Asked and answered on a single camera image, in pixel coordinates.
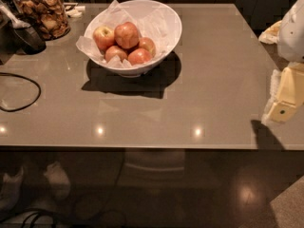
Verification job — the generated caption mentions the white paper liner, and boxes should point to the white paper liner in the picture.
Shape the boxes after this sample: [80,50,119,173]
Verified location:
[75,0,179,69]

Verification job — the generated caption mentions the white bowl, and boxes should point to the white bowl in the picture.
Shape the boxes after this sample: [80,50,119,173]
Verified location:
[84,0,183,78]

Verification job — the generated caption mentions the white shoe under table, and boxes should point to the white shoe under table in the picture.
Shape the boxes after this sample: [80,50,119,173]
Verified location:
[0,167,24,211]
[44,161,71,200]

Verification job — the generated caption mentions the black round appliance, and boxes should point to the black round appliance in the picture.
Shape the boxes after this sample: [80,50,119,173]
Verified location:
[0,0,48,55]

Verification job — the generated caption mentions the small white items behind jar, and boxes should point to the small white items behind jar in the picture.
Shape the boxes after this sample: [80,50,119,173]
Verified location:
[65,4,86,18]

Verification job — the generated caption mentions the left red yellow apple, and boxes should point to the left red yellow apple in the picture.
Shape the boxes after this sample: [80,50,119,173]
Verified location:
[93,26,115,51]

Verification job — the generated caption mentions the black cable on table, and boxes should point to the black cable on table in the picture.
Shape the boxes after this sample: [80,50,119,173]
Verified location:
[0,72,43,113]

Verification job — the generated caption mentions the glass jar of dried chips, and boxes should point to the glass jar of dried chips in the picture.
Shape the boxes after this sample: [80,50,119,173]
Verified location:
[13,0,70,41]

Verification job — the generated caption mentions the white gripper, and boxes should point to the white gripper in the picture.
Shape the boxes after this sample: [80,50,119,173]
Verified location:
[258,0,304,126]

